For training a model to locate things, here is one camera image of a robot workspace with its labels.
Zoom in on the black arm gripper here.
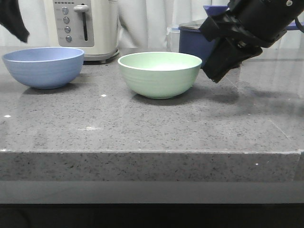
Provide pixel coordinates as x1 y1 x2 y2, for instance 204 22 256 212
200 0 304 83

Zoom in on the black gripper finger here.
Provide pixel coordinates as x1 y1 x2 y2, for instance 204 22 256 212
0 0 30 43

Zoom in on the blue bowl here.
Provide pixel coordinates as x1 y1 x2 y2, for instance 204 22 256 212
2 47 84 89

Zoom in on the green bowl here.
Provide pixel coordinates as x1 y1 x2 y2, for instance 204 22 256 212
118 52 202 99

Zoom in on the dark blue saucepan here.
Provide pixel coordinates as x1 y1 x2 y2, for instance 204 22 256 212
178 21 304 69

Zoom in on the glass pot lid blue knob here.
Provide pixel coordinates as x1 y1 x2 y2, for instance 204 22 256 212
179 5 228 30

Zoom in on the clear plastic container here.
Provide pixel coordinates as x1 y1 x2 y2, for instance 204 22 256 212
167 24 180 52

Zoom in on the cream toaster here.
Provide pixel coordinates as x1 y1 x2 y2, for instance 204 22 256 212
44 0 119 63

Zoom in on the white curtain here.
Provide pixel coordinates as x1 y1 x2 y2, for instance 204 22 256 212
0 0 304 49

